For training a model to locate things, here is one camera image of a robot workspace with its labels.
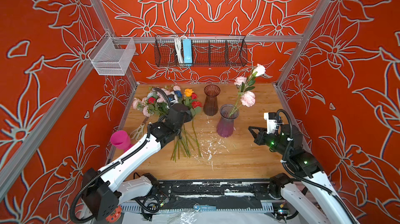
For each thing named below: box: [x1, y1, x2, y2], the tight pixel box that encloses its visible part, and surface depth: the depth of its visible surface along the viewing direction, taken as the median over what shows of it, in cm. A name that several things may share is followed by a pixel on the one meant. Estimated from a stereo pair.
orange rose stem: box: [182, 88, 195, 108], surface depth 106 cm
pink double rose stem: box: [228, 75, 256, 118], surface depth 74 cm
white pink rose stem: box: [232, 63, 267, 110], surface depth 68 cm
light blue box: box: [182, 38, 193, 64], surface depth 92 cm
